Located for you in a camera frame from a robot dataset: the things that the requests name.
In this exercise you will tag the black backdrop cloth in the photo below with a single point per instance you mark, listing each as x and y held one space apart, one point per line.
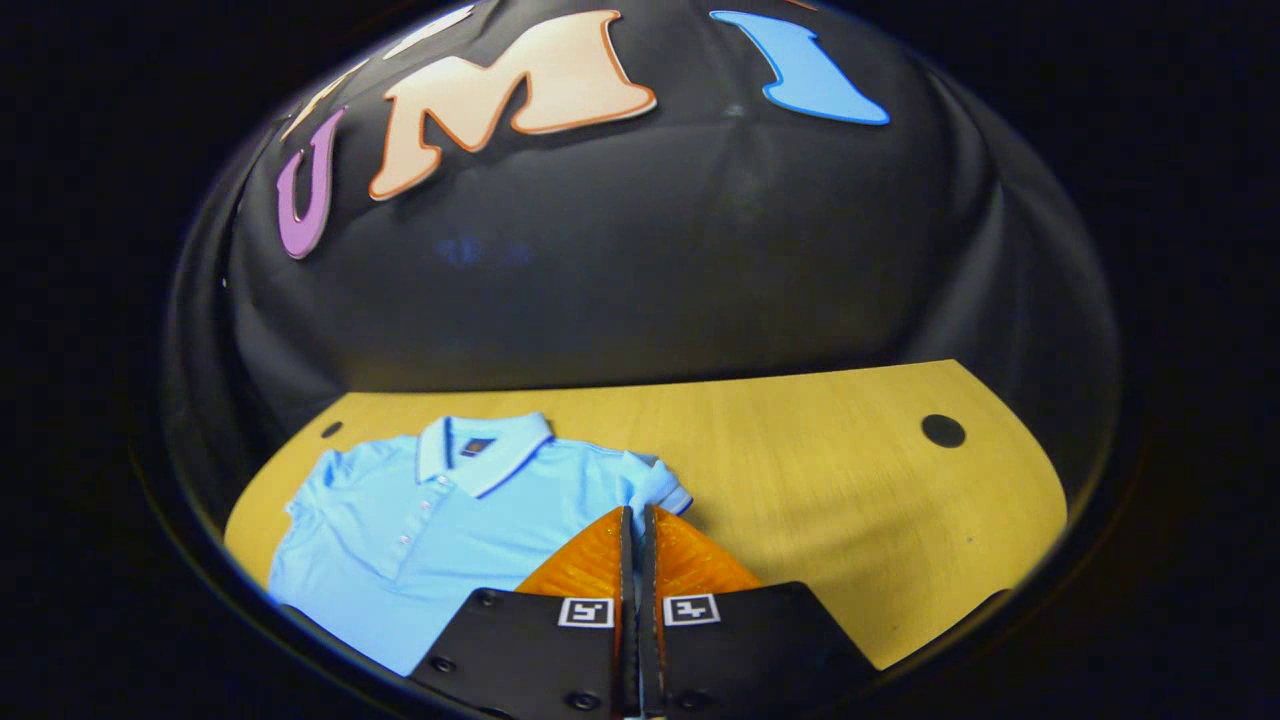
650 270

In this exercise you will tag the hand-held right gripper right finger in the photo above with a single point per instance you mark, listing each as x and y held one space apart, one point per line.
750 650

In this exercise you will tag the light blue polo T-shirt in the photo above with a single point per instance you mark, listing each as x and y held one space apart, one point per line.
400 540

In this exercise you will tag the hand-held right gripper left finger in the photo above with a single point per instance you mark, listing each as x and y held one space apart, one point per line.
530 650

